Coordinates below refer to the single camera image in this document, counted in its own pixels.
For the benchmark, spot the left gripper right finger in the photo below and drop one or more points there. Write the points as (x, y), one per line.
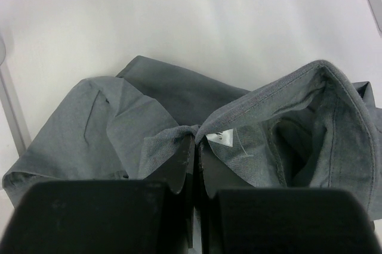
(239, 218)

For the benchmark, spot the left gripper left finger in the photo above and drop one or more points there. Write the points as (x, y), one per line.
(152, 215)

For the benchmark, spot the grey button-up shirt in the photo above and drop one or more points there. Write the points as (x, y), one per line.
(311, 128)

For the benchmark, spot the white and silver clothes rack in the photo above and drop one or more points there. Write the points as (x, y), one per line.
(12, 108)

